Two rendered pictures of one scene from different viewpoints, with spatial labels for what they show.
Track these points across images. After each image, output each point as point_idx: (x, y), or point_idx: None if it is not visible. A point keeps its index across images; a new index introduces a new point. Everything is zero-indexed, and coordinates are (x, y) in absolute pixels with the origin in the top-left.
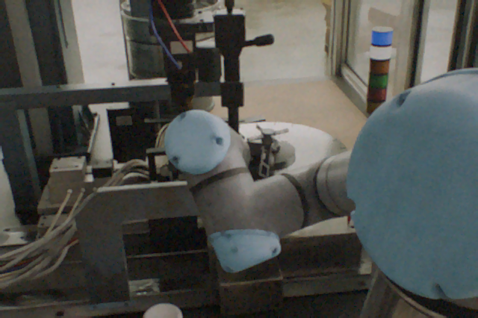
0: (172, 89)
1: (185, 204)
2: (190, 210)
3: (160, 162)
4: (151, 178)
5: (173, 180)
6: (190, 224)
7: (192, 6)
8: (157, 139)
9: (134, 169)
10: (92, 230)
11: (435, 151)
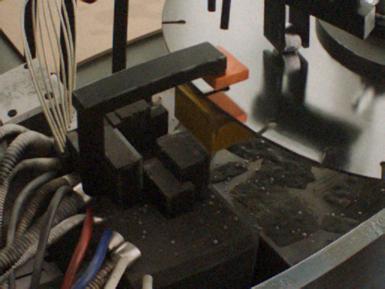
0: None
1: (375, 277)
2: (380, 284)
3: (35, 105)
4: (93, 187)
5: (144, 168)
6: (241, 287)
7: None
8: (24, 43)
9: (19, 162)
10: None
11: None
